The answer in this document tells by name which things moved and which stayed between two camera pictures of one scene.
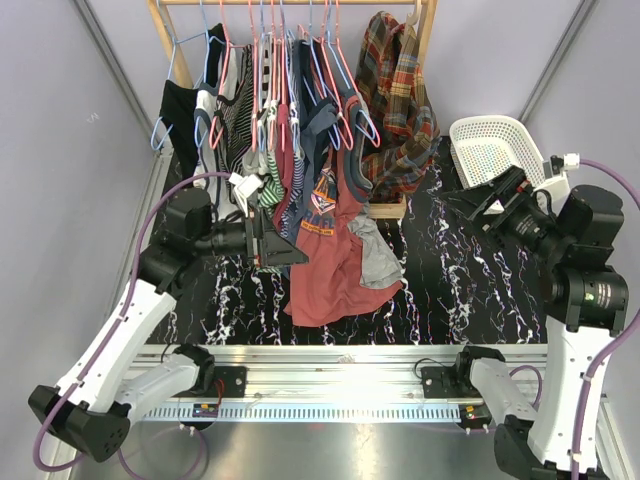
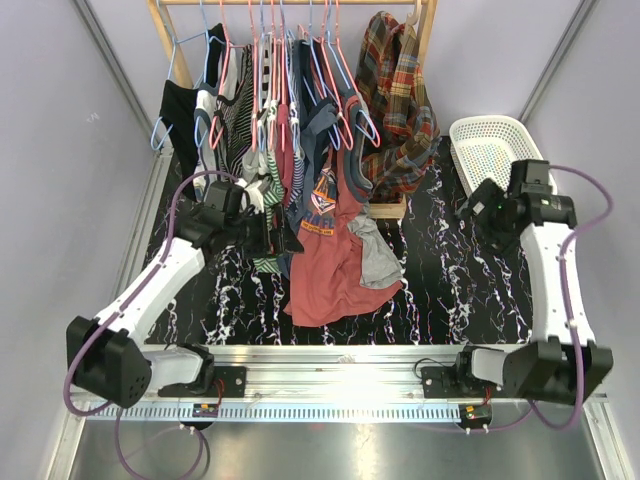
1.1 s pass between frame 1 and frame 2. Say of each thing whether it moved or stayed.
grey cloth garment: stayed
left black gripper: moved
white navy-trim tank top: stayed
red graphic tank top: stayed
